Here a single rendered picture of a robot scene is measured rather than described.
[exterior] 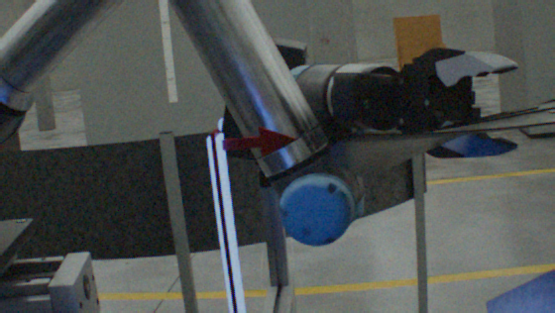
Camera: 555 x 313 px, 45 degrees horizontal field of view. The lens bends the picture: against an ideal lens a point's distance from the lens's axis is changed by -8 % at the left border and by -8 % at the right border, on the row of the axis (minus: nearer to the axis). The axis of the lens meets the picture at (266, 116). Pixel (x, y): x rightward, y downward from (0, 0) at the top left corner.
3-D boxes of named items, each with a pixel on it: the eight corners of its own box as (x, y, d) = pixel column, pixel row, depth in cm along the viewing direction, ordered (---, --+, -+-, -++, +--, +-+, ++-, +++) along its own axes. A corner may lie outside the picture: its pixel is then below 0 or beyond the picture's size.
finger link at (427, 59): (470, 37, 65) (411, 61, 73) (460, 36, 64) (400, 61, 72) (481, 84, 65) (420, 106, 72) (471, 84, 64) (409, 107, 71)
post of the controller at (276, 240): (289, 285, 112) (277, 166, 109) (271, 287, 112) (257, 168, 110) (289, 279, 115) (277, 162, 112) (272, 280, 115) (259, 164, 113)
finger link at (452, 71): (538, 37, 63) (471, 63, 71) (500, 35, 60) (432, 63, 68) (545, 68, 63) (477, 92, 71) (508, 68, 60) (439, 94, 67)
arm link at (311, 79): (326, 125, 95) (319, 59, 94) (381, 130, 86) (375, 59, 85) (276, 135, 91) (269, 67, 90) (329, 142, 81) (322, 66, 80)
